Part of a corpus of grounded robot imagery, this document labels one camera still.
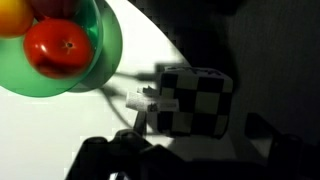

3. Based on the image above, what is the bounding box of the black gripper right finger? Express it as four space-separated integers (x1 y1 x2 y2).
244 113 320 180

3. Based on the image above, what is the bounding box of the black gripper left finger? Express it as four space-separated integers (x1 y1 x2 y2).
65 112 187 180

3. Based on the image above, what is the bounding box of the yellow toy fruit in bowl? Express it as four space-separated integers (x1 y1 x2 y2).
0 0 34 38

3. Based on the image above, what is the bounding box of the dark red toy fruit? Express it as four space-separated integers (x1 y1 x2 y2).
30 0 82 20

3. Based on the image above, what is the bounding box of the round white table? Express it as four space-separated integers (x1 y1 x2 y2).
0 0 267 180

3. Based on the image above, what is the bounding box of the green plastic bowl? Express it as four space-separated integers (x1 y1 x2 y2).
0 0 122 97

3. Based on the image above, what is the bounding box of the red toy tomato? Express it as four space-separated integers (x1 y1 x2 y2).
23 19 94 79

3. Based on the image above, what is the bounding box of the black checkered soft block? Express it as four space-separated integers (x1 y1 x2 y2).
156 66 233 139

